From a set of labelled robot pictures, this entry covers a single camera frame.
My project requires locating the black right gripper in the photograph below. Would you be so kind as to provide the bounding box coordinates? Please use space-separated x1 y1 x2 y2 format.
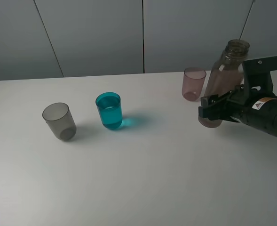
198 85 277 129

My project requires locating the brown translucent water bottle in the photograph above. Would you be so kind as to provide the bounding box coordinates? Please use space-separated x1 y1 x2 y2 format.
198 39 251 129

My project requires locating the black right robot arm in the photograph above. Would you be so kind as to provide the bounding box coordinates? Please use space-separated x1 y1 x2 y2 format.
198 85 277 137

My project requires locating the pink translucent plastic cup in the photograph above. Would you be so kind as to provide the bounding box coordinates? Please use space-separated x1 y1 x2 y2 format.
182 67 206 101

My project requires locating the teal translucent plastic cup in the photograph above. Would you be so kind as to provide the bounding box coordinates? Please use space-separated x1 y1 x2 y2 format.
95 92 123 130

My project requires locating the grey translucent plastic cup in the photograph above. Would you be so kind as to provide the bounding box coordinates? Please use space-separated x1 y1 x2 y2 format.
42 102 77 141

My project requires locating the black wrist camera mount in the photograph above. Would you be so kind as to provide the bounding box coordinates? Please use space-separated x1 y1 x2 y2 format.
242 56 277 99

